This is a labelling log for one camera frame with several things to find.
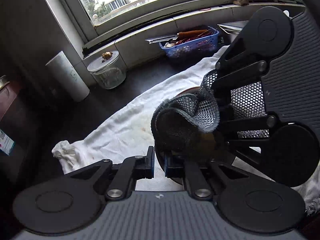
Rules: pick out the brown-handled kitchen knife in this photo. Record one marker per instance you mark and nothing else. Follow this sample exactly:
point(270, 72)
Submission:
point(178, 36)

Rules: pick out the dark red container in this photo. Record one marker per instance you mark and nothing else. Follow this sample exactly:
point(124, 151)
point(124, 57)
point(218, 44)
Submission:
point(9, 92)

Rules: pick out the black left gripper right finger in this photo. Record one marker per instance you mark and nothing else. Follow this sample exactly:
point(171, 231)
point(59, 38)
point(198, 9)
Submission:
point(245, 200)

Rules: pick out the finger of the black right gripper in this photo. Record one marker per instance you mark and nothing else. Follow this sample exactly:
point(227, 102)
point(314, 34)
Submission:
point(266, 36)
point(286, 152)

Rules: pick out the brown lump on windowsill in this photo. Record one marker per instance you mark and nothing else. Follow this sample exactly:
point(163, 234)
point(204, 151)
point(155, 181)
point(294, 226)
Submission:
point(241, 2)

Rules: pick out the ginger piece on jar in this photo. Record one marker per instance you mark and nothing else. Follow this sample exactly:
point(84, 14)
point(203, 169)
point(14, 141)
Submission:
point(106, 56)

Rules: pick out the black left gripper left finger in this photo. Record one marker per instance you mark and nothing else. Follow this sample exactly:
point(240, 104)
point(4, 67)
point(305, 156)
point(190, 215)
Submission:
point(73, 201)

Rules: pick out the window frame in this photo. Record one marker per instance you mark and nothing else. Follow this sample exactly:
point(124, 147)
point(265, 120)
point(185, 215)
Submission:
point(71, 13)

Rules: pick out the glass jar with lid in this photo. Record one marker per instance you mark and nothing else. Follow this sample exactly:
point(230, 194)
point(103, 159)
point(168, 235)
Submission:
point(108, 74)

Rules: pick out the white paper towel roll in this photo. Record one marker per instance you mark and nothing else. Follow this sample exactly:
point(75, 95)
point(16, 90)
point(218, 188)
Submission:
point(66, 75)

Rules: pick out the white ceramic bowl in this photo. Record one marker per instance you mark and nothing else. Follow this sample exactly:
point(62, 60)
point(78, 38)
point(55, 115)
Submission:
point(192, 152)

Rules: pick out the grey mesh dish cloth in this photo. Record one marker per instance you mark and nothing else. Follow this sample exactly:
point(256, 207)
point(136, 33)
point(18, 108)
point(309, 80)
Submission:
point(247, 102)

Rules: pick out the blue plastic basket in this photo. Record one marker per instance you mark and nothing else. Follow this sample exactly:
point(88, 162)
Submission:
point(205, 42)

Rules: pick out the metal sink tray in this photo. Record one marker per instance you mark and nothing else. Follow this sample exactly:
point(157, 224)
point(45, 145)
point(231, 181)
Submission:
point(232, 29)

